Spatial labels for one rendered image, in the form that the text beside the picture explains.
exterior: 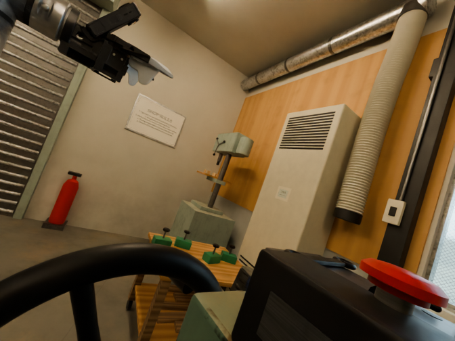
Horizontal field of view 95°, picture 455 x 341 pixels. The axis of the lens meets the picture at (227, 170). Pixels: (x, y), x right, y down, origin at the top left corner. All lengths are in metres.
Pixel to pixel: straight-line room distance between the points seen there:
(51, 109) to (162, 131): 1.12
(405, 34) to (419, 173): 0.91
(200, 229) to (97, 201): 1.35
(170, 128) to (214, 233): 1.49
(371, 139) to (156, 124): 2.28
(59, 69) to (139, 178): 1.38
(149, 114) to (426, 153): 2.58
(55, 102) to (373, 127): 2.82
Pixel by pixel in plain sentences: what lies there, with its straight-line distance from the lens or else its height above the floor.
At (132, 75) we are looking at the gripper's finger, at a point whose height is 1.21.
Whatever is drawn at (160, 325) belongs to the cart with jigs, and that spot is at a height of 0.18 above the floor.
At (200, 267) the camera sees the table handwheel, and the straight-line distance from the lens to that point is 0.25.
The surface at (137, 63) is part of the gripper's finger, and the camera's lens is 0.54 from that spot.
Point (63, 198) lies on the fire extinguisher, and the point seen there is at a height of 0.32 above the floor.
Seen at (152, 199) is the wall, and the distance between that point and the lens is 2.94.
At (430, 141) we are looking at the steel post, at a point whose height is 1.62.
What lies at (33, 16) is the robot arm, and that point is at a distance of 0.55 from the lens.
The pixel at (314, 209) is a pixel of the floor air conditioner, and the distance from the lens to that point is 1.46.
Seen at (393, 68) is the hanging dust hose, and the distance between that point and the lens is 1.78.
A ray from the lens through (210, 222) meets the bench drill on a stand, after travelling 2.13.
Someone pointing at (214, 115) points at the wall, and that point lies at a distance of 3.13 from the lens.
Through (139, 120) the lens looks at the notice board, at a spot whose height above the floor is 1.40.
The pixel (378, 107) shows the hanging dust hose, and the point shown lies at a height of 1.81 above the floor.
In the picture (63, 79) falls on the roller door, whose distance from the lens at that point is 2.89.
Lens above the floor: 1.03
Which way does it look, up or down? 4 degrees up
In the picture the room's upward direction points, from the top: 20 degrees clockwise
